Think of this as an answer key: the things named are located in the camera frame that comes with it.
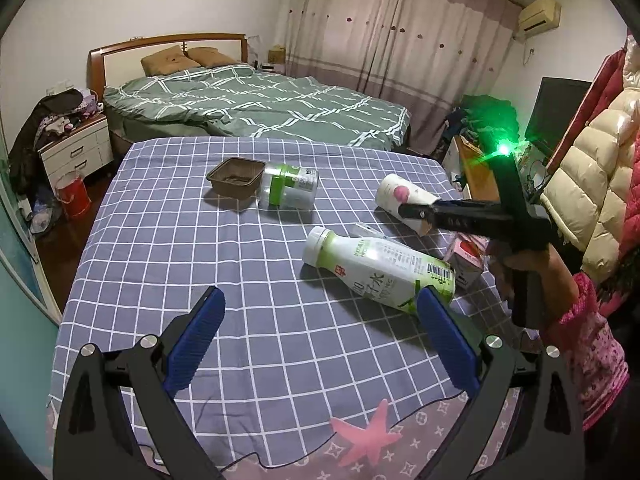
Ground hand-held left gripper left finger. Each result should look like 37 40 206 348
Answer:
52 285 227 480

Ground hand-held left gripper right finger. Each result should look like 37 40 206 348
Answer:
416 285 587 480

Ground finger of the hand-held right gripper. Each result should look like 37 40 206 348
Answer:
398 199 493 235

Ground white paper cup pink print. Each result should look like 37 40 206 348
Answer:
376 172 436 236

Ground white green drink bottle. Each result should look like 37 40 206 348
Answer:
302 226 457 313

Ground person's right forearm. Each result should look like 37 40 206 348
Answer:
542 272 631 431

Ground person's right hand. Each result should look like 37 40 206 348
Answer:
487 240 580 327

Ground pink strawberry carton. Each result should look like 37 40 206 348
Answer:
442 234 488 291

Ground wooden sideboard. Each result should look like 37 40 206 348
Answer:
442 132 546 203

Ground blue plaid tablecloth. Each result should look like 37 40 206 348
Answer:
47 137 516 466

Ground cream puffer jacket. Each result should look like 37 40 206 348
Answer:
540 87 640 271

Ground clear plastic wrapper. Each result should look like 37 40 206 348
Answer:
349 222 401 243

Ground heap of green dark clothes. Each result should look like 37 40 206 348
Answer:
440 94 518 161

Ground black television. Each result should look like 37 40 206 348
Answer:
525 76 593 158

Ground brown plastic tray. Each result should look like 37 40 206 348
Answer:
206 157 266 198

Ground red hanging garment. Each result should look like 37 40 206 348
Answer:
545 35 640 171

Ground clear jar green label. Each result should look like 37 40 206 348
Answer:
257 162 319 208

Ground red bucket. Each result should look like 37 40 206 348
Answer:
54 170 92 220

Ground pink curtain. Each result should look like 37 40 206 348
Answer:
275 0 521 156

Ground sliding wardrobe door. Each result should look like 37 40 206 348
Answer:
0 135 63 321

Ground plastic bags on floor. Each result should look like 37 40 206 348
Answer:
27 195 63 236

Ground green plaid duvet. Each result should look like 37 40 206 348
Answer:
102 64 412 150

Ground white nightstand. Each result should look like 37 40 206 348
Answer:
39 112 115 188

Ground pile of dark clothes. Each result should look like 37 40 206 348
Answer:
9 87 106 196

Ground large brown pillow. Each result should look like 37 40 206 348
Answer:
141 45 201 75

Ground small brown pillow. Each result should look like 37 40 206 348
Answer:
187 47 240 67

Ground wooden bed with headboard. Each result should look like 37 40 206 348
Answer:
89 32 413 153

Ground wall air conditioner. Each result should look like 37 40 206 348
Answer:
515 0 562 41

